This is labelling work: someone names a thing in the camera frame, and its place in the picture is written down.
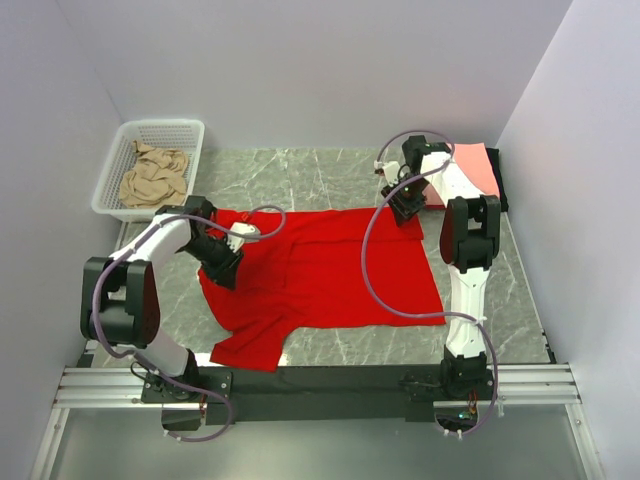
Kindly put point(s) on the pink folded t shirt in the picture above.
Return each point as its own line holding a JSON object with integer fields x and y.
{"x": 468, "y": 174}

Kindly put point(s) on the black folded t shirt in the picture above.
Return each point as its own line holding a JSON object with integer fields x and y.
{"x": 494, "y": 159}

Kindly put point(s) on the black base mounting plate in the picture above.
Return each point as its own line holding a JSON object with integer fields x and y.
{"x": 305, "y": 393}

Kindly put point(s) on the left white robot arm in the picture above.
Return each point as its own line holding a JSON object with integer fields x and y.
{"x": 119, "y": 296}

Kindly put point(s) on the aluminium rail frame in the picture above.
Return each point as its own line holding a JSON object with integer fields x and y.
{"x": 100, "y": 429}

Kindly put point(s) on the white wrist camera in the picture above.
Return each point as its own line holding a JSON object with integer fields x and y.
{"x": 390, "y": 171}
{"x": 241, "y": 233}

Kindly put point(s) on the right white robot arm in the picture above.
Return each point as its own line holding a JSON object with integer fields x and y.
{"x": 469, "y": 242}

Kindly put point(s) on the white plastic basket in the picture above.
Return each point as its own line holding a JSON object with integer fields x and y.
{"x": 182, "y": 134}

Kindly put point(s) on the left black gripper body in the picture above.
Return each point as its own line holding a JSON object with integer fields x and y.
{"x": 216, "y": 255}

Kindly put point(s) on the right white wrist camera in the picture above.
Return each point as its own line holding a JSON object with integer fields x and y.
{"x": 390, "y": 171}

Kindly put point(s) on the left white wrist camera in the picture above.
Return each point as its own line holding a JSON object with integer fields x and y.
{"x": 241, "y": 233}

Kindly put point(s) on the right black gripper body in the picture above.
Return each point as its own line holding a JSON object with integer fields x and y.
{"x": 408, "y": 198}

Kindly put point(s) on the beige crumpled t shirt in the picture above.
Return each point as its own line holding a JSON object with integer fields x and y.
{"x": 156, "y": 179}

